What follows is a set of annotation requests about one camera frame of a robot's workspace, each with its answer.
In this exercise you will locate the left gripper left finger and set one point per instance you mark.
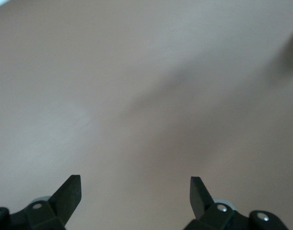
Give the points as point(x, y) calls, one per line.
point(64, 198)

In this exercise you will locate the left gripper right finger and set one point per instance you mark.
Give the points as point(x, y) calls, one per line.
point(201, 201)

